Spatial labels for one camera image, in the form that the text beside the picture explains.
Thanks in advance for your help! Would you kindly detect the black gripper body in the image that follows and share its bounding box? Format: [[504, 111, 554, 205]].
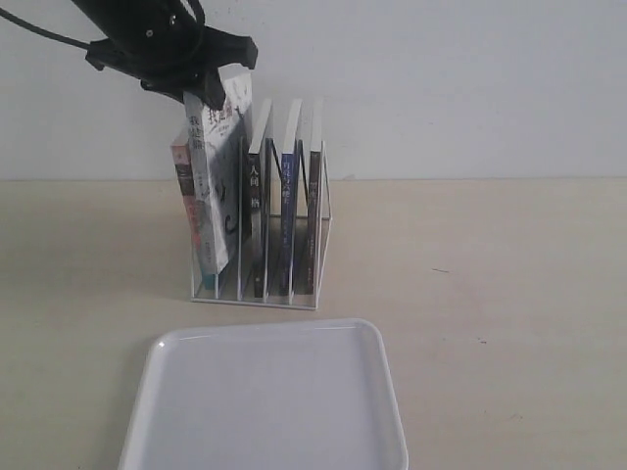
[[74, 1, 211, 98]]

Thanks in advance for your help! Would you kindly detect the grey cat cover book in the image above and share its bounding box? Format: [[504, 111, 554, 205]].
[[184, 73, 253, 275]]

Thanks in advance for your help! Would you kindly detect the blue spine book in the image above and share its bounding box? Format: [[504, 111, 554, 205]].
[[279, 99, 303, 297]]

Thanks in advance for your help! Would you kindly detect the black spine book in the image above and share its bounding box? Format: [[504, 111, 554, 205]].
[[245, 99, 272, 299]]

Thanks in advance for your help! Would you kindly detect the dark brown spine book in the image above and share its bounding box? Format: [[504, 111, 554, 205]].
[[303, 98, 323, 296]]

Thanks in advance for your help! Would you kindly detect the pink and teal book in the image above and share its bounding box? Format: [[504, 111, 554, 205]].
[[170, 123, 217, 290]]

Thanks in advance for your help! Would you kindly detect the white plastic tray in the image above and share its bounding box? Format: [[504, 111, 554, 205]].
[[119, 318, 410, 469]]

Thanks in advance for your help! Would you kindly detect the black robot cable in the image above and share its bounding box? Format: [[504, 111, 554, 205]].
[[0, 0, 207, 50]]

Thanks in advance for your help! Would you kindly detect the white wire book rack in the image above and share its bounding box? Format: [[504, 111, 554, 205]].
[[189, 97, 335, 312]]

